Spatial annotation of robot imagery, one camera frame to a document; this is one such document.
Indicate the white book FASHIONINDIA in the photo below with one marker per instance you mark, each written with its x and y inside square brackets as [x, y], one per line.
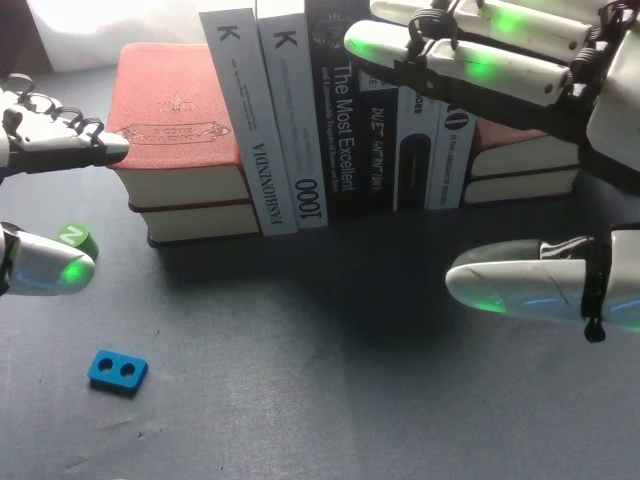
[240, 100]

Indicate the blue block with two holes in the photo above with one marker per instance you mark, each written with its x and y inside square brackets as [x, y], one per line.
[117, 375]

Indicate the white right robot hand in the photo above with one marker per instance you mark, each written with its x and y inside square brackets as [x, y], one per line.
[520, 65]

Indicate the black book The Most Excellent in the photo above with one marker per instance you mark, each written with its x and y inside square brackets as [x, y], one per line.
[340, 150]

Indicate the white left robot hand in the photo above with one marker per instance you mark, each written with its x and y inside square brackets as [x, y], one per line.
[45, 137]

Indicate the thick red cloth-cover book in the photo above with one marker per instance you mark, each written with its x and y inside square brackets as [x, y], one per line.
[165, 90]

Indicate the green cylinder block letter N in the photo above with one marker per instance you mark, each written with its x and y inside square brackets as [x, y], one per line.
[75, 235]

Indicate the thin black book white label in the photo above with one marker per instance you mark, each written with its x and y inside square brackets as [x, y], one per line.
[380, 150]

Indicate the white book 1000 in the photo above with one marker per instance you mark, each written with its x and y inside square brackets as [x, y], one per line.
[292, 100]

